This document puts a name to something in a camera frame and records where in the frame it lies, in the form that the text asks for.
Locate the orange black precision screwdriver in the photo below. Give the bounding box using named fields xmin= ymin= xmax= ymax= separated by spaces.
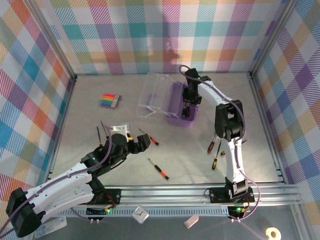
xmin=138 ymin=128 xmax=160 ymax=147
xmin=147 ymin=157 xmax=170 ymax=181

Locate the small white clock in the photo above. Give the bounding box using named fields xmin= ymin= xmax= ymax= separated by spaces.
xmin=131 ymin=205 xmax=150 ymax=225

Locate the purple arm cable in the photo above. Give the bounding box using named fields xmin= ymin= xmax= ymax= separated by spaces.
xmin=179 ymin=64 xmax=262 ymax=223
xmin=0 ymin=124 xmax=114 ymax=237

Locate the long yellow black screwdriver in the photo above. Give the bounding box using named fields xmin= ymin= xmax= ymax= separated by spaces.
xmin=211 ymin=139 xmax=223 ymax=171

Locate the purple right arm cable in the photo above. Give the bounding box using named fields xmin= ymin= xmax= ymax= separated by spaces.
xmin=179 ymin=64 xmax=262 ymax=223

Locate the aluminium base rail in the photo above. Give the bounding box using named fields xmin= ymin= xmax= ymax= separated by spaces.
xmin=26 ymin=183 xmax=304 ymax=209

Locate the purple tool box base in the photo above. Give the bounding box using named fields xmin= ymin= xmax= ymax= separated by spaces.
xmin=165 ymin=81 xmax=200 ymax=129

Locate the colourful marker pack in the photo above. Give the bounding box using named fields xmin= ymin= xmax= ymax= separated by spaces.
xmin=100 ymin=92 xmax=123 ymax=110

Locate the clear tool box lid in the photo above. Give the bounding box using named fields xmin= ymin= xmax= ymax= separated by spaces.
xmin=136 ymin=72 xmax=176 ymax=121

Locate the pale tape roll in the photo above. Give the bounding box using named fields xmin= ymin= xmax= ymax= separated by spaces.
xmin=265 ymin=227 xmax=282 ymax=240

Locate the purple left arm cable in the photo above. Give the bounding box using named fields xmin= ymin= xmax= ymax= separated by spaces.
xmin=0 ymin=124 xmax=114 ymax=237

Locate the red handled ratchet wrench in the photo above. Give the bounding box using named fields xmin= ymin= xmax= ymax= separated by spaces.
xmin=206 ymin=134 xmax=218 ymax=154

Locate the aluminium frame post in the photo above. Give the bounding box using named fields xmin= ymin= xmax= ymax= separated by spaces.
xmin=23 ymin=0 xmax=77 ymax=82
xmin=248 ymin=0 xmax=300 ymax=79

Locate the aluminium side rail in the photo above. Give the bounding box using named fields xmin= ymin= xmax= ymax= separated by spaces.
xmin=43 ymin=77 xmax=77 ymax=187
xmin=248 ymin=72 xmax=287 ymax=185

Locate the slotted grey cable duct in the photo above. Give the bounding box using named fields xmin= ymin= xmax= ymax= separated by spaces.
xmin=39 ymin=207 xmax=230 ymax=218

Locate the clear plastic package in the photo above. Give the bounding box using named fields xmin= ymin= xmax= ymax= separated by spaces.
xmin=34 ymin=215 xmax=68 ymax=239

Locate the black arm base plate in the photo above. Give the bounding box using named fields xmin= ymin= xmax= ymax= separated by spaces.
xmin=91 ymin=188 xmax=122 ymax=206
xmin=209 ymin=185 xmax=256 ymax=204

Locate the pink eraser block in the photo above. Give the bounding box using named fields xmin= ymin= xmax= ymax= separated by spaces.
xmin=183 ymin=214 xmax=200 ymax=229

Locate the black controller board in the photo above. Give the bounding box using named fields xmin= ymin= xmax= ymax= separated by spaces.
xmin=227 ymin=205 xmax=251 ymax=222
xmin=85 ymin=206 xmax=111 ymax=224

